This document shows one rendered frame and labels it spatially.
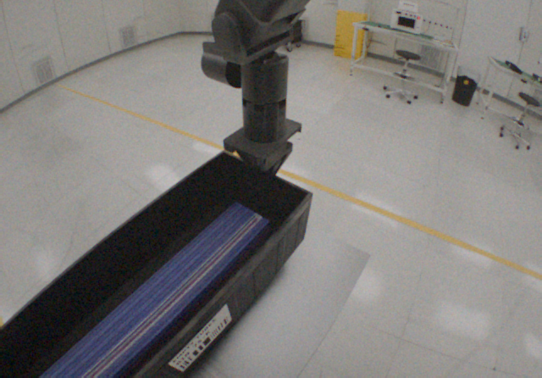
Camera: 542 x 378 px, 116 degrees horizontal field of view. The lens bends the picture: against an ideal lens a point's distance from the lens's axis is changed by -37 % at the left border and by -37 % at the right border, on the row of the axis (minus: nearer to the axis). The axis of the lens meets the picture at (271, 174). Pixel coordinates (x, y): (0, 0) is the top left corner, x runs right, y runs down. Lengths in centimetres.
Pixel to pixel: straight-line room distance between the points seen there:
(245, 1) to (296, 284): 40
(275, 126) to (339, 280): 28
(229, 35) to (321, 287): 39
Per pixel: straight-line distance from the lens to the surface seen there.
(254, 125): 33
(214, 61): 36
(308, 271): 47
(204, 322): 30
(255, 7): 25
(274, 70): 30
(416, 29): 404
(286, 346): 42
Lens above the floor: 121
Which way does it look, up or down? 40 degrees down
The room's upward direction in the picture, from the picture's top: straight up
